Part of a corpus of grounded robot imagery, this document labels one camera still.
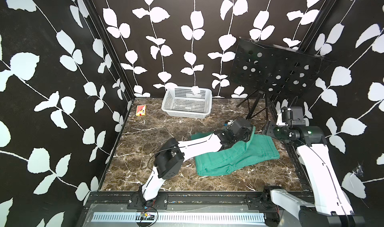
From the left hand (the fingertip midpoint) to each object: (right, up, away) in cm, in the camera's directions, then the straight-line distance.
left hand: (260, 122), depth 74 cm
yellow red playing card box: (-74, +6, +37) cm, 83 cm away
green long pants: (+6, -18, +17) cm, 25 cm away
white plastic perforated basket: (-37, +13, +44) cm, 60 cm away
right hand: (+3, -2, -2) cm, 4 cm away
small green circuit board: (-56, -45, -3) cm, 72 cm away
